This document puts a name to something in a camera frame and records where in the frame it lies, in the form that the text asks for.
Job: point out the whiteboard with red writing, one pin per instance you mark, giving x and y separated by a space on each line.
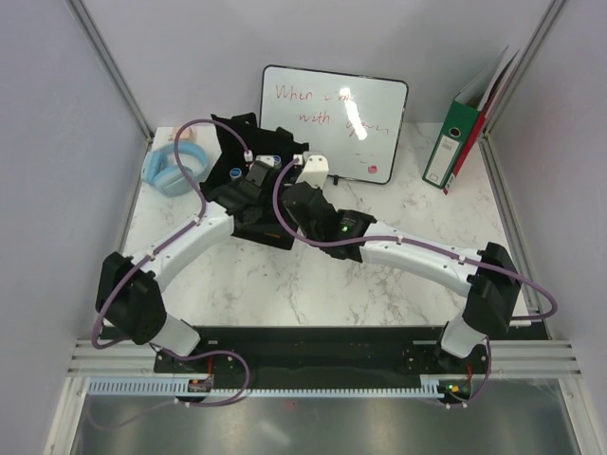
354 121

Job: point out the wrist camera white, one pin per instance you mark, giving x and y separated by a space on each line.
250 158
311 169

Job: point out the green lever arch binder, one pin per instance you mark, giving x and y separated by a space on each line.
458 123

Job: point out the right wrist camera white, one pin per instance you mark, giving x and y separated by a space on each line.
311 169

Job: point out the blue label water bottle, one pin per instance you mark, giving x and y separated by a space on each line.
235 173

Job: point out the aluminium frame post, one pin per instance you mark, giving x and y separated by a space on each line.
539 36
109 65

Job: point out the black canvas bag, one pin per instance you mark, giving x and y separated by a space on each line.
232 142

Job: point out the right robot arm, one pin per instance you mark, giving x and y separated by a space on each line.
484 277

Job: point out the right aluminium frame post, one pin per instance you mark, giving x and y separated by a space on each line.
539 36

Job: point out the white slotted cable duct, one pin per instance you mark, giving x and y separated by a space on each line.
200 385

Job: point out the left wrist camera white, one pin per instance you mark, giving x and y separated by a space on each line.
250 158

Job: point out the left aluminium frame post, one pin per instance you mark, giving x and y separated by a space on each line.
109 65

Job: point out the small pink box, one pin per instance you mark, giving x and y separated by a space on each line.
187 134

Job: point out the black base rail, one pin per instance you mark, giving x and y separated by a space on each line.
325 356

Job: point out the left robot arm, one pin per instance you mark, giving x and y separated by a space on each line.
130 288

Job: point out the light blue headphones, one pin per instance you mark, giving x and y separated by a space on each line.
168 179

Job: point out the red binder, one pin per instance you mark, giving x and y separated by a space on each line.
479 124

